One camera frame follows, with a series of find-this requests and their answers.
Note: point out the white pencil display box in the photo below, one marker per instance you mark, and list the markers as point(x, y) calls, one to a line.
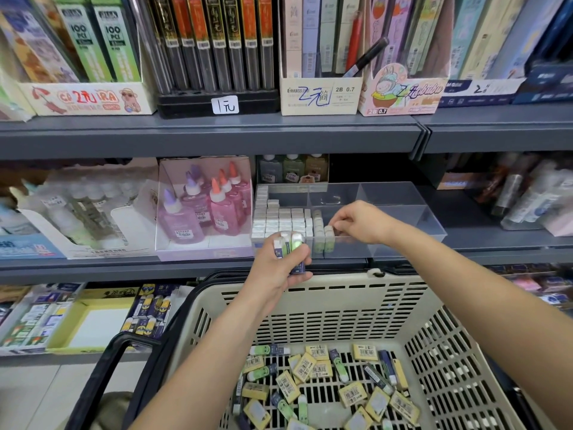
point(320, 95)

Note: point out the cartoon print display box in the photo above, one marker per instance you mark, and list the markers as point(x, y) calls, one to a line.
point(89, 98)

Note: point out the yellow empty display box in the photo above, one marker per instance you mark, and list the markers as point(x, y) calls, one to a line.
point(94, 327)

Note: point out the colourful pencil display box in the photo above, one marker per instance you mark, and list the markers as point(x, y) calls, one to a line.
point(403, 94)

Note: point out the white price label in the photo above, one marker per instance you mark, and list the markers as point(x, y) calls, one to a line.
point(225, 105)

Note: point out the beige shopping basket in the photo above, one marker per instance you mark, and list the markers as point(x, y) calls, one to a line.
point(340, 304)

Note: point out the black pen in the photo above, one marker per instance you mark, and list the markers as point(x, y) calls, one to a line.
point(365, 56)

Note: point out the person's right hand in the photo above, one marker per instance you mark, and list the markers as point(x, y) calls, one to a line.
point(365, 224)

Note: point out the pile of erasers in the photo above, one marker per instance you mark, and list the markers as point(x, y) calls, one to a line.
point(354, 394)

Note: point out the rows of white erasers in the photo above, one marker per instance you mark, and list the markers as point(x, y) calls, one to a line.
point(282, 224)

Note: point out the black lead tube display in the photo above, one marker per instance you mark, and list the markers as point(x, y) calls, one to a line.
point(192, 103)

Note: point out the row of clear glue bottles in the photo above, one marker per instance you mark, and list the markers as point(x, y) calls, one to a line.
point(85, 210)

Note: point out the pink glue bottle purple cap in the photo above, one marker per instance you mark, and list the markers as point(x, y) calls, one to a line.
point(197, 201)
point(179, 224)

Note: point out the dark blue yellow packets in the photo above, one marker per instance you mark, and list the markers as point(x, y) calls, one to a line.
point(148, 313)

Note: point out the pink glue display box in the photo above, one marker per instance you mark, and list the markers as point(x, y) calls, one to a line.
point(201, 252)

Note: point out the white eraser display box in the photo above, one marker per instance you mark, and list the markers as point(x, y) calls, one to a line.
point(31, 322)

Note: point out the person's left forearm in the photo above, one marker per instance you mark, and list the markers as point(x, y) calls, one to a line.
point(206, 376)

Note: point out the clear plastic divider tray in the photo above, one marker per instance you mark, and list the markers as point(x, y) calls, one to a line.
point(407, 219)

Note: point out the translucent glue bottle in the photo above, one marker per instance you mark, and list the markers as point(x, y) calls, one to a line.
point(294, 170)
point(316, 168)
point(270, 170)

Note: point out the pink glue bottle orange cap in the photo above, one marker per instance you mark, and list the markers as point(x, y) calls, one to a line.
point(243, 185)
point(236, 199)
point(224, 215)

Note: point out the person's right forearm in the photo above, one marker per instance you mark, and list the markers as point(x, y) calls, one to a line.
point(483, 318)

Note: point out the row of white green erasers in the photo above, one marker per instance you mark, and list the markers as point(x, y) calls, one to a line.
point(322, 239)

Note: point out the white glue display box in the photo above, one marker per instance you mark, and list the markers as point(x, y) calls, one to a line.
point(125, 233)

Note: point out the grey store shelves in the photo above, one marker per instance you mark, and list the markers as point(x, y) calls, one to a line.
point(179, 137)

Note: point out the pastel lead display box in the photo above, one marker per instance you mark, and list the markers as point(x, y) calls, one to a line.
point(11, 98)

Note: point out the person's left hand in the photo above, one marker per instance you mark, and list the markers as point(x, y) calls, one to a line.
point(269, 291)

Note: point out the blue white display box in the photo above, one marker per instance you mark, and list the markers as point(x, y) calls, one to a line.
point(483, 89)

